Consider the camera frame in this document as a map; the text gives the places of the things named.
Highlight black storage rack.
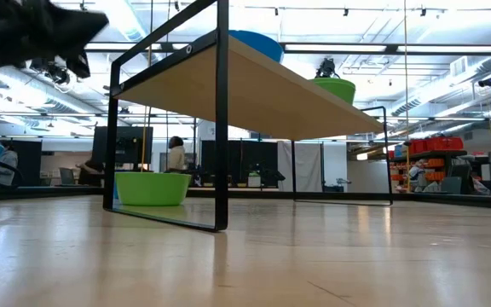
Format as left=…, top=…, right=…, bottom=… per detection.
left=392, top=148, right=469, bottom=195

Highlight black monitor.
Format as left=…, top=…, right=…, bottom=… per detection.
left=91, top=125, right=154, bottom=173

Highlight white partition panel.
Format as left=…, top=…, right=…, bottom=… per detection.
left=276, top=140, right=349, bottom=193

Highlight black partition panel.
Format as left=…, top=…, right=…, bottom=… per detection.
left=200, top=139, right=279, bottom=188

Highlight grey chair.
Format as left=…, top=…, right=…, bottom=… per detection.
left=59, top=166, right=77, bottom=186

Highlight black overhead camera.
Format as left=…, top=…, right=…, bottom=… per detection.
left=315, top=57, right=338, bottom=80

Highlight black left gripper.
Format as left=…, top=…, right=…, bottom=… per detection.
left=0, top=0, right=109, bottom=79

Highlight person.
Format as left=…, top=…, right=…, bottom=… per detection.
left=0, top=142, right=20, bottom=187
left=74, top=159, right=106, bottom=187
left=407, top=159, right=428, bottom=182
left=167, top=136, right=187, bottom=173

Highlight wooden shelf riser black legs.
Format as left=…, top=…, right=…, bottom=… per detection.
left=102, top=0, right=394, bottom=234

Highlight black aluminium rig frame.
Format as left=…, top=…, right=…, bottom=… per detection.
left=0, top=40, right=491, bottom=211

